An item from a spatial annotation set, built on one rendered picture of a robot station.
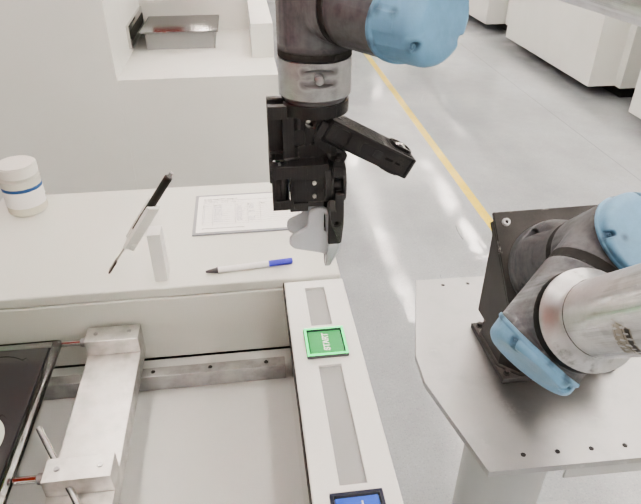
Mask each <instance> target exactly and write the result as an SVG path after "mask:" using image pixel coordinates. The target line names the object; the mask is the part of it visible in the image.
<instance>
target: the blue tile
mask: <svg viewBox="0 0 641 504"><path fill-rule="evenodd" d="M335 504H381V503H380V499H379V495H378V494H375V495H367V496H358V497H349V498H341V499H335Z"/></svg>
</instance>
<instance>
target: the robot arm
mask: <svg viewBox="0 0 641 504"><path fill-rule="evenodd" d="M559 1H562V2H565V3H568V4H571V5H575V6H578V7H581V8H584V9H587V10H590V11H593V12H596V13H599V14H602V15H605V16H609V17H612V18H615V19H618V20H621V21H624V22H627V23H630V24H633V25H636V26H640V27H641V0H559ZM275 11H276V35H277V64H278V88H279V94H280V95H279V96H266V110H267V129H268V157H269V175H270V184H272V195H273V211H283V210H290V212H300V211H302V212H301V213H299V214H297V215H295V216H293V217H291V218H289V219H288V221H287V229H288V230H289V232H291V233H293V234H291V236H290V238H289V243H290V245H291V246H292V247H293V248H295V249H300V250H307V251H314V252H321V253H323V257H324V264H325V266H329V265H330V264H331V263H332V261H333V260H334V258H335V257H336V255H337V254H338V251H339V248H340V244H341V240H342V233H343V225H344V200H345V199H346V194H347V173H346V165H345V162H344V161H345V160H346V158H347V153H346V151H347V152H349V153H351V154H353V155H355V156H357V157H360V158H362V159H364V160H366V161H368V162H370V163H372V164H374V165H376V166H378V167H379V168H381V169H382V170H384V171H385V172H387V173H389V174H392V175H394V176H396V175H397V176H399V177H401V178H406V177H407V175H408V174H409V172H410V171H411V169H412V167H413V166H414V164H415V163H416V160H415V158H414V157H413V156H412V154H411V150H410V148H409V147H408V146H407V145H405V144H404V143H402V142H400V141H398V140H396V139H394V138H388V137H386V136H384V135H382V134H380V133H378V132H376V131H374V130H372V129H370V128H368V127H366V126H364V125H362V124H360V123H358V122H356V121H354V120H352V119H350V118H348V117H346V116H344V114H346V113H347V112H348V109H349V96H348V95H349V94H350V92H351V69H352V50H354V51H357V52H361V53H364V54H368V55H371V56H375V57H378V58H379V59H381V60H383V61H385V62H388V63H391V64H407V65H411V66H416V67H421V68H428V67H433V66H436V65H438V64H440V63H442V62H443V61H445V60H446V59H447V58H448V57H449V56H450V55H451V54H452V53H453V52H454V51H455V49H456V48H457V45H458V38H459V36H460V35H463V34H464V32H465V29H466V26H467V22H468V16H469V0H275ZM273 160H275V162H273ZM290 194H291V200H290ZM508 271H509V277H510V280H511V283H512V286H513V288H514V290H515V292H516V294H517V296H516V297H515V298H514V299H513V300H512V302H511V303H510V304H509V305H508V307H507V308H506V309H505V310H504V311H503V312H500V313H499V318H498V319H497V320H496V322H495V323H494V324H493V326H492V327H491V330H490V336H491V339H492V341H493V343H494V344H495V346H496V347H497V348H498V350H499V351H500V352H501V353H502V354H503V355H504V356H505V357H506V358H507V359H508V360H509V361H510V362H511V363H512V364H513V365H515V366H516V367H517V368H518V369H519V370H520V371H522V372H523V373H524V374H525V375H527V376H528V377H529V378H531V379H532V380H533V381H535V382H536V383H538V384H539V385H541V386H542V387H544V388H545V389H547V390H549V391H551V392H553V393H555V394H558V395H561V396H567V395H569V394H571V393H572V392H573V390H574V389H575V388H579V386H580V384H579V383H580V382H581V380H582V379H583V378H584V376H585V375H586V374H600V373H605V372H610V371H612V370H615V369H617V368H619V367H621V366H622V365H624V364H625V363H626V362H627V361H628V360H629V359H630V358H631V357H641V192H626V193H622V194H620V195H617V196H612V197H608V198H606V199H605V200H603V201H602V202H601V203H600V204H599V205H597V206H595V207H593V208H591V209H589V210H587V211H585V212H583V213H581V214H579V215H578V216H576V217H574V218H572V219H570V220H561V219H553V220H547V221H543V222H540V223H538V224H536V225H534V226H532V227H530V228H528V229H527V230H525V231H524V232H523V233H522V234H521V235H520V236H519V237H518V238H517V239H516V241H515V242H514V244H513V246H512V248H511V251H510V255H509V261H508Z"/></svg>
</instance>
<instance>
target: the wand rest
mask: <svg viewBox="0 0 641 504"><path fill-rule="evenodd" d="M150 198H151V197H149V198H148V199H147V201H146V203H145V204H144V206H143V208H142V209H141V211H140V213H139V215H140V214H141V213H142V211H143V209H144V208H145V206H146V205H147V203H148V201H149V200H150ZM159 207H160V205H159V204H158V203H157V205H156V206H155V207H146V209H145V210H144V212H143V214H142V215H141V217H140V219H139V220H138V222H137V224H136V225H135V227H134V229H132V227H133V226H134V224H135V222H136V221H137V219H138V216H139V215H138V216H137V218H136V220H135V221H134V223H133V225H132V226H131V228H130V230H129V231H128V233H127V235H126V237H127V238H128V239H127V240H126V242H125V244H124V245H123V248H124V249H129V250H132V251H134V250H135V248H136V247H137V245H138V244H139V242H140V240H141V239H142V237H143V235H144V234H145V232H146V230H147V229H148V231H147V241H148V247H149V252H150V257H151V262H152V267H153V272H154V278H155V281H166V280H168V277H169V271H170V269H169V263H168V258H167V252H166V246H165V240H164V235H163V229H162V225H157V226H150V224H151V222H152V221H153V219H154V217H155V216H156V214H157V213H158V211H159ZM130 233H131V234H130Z"/></svg>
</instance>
